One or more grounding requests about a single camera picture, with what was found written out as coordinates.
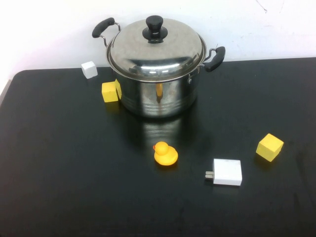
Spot yellow cube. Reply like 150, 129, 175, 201
101, 79, 123, 103
255, 133, 284, 163

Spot steel lid with black knob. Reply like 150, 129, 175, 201
108, 15, 207, 82

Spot stainless steel pot black handles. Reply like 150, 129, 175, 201
91, 17, 227, 118

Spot white plug charger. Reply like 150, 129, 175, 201
203, 158, 243, 187

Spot white cube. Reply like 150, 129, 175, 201
80, 60, 98, 79

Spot yellow rubber duck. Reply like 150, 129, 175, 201
152, 141, 179, 165

